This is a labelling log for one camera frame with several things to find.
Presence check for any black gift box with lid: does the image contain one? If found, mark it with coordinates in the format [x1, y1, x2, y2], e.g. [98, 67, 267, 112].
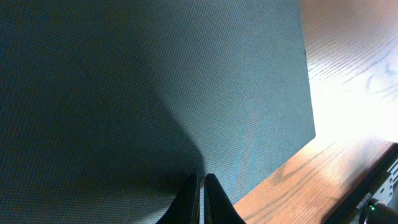
[1, 0, 315, 223]

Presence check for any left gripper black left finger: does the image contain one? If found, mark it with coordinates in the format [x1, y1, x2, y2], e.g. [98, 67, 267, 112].
[157, 174, 200, 224]

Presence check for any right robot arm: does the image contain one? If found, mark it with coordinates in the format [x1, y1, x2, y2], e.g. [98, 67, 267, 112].
[359, 199, 397, 224]

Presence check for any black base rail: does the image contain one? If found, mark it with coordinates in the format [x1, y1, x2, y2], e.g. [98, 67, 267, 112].
[324, 143, 397, 224]

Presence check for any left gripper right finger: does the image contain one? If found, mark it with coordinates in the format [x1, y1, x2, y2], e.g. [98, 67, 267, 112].
[204, 174, 246, 224]

